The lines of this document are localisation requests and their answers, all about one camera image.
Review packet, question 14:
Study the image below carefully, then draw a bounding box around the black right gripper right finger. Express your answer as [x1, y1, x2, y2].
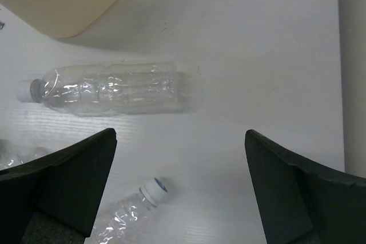
[245, 130, 365, 243]

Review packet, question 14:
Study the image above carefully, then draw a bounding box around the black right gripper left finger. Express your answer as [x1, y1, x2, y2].
[1, 128, 117, 243]

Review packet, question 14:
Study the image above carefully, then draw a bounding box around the clear bottle blue-white cap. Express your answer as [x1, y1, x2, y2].
[85, 178, 168, 243]

